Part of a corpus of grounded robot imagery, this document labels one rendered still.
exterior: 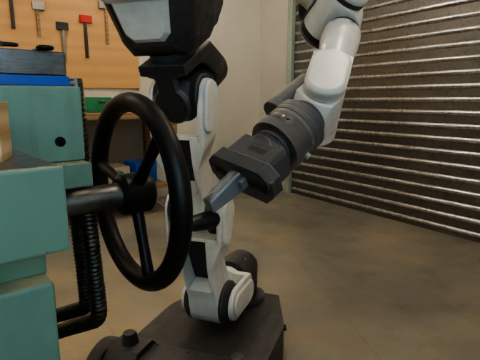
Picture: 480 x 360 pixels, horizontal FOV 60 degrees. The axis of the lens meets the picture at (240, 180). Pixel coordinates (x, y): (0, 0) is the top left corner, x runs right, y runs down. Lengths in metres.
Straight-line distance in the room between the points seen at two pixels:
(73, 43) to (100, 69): 0.29
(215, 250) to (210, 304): 0.22
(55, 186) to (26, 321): 0.13
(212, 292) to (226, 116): 3.32
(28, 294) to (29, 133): 0.22
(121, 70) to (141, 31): 2.98
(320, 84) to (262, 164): 0.17
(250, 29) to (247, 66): 0.39
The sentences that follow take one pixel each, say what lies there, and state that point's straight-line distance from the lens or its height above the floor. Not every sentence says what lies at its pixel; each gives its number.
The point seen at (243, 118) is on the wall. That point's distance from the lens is 4.64.
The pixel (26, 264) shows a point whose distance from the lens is 0.39.
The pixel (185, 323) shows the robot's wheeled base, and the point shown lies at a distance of 1.57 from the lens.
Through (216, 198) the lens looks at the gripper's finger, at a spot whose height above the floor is 0.82.
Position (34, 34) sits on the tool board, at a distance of 3.86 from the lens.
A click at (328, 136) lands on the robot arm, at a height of 0.89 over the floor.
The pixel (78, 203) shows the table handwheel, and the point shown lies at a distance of 0.58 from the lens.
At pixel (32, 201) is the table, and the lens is 0.30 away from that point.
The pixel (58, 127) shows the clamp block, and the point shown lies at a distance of 0.54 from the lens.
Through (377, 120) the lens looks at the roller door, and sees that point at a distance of 3.58.
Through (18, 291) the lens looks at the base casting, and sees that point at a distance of 0.38.
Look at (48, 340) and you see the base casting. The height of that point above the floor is 0.75.
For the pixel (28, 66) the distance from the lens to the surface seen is 0.55.
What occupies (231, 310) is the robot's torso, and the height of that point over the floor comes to 0.28.
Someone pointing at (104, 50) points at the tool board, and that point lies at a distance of 3.98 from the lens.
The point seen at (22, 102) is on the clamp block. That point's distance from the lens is 0.53.
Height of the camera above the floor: 0.94
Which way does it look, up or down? 11 degrees down
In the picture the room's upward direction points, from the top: straight up
